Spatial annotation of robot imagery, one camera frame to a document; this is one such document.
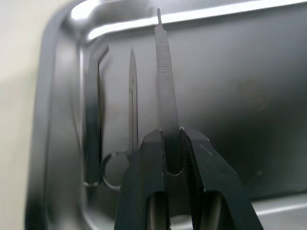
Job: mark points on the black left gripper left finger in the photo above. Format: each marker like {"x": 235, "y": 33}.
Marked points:
{"x": 141, "y": 172}

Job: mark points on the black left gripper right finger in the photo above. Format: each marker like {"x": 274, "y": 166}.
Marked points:
{"x": 211, "y": 172}

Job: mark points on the silver surgical scissors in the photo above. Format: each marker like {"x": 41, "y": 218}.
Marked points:
{"x": 131, "y": 100}

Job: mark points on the stainless steel instrument tray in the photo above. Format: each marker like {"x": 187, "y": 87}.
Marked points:
{"x": 227, "y": 95}

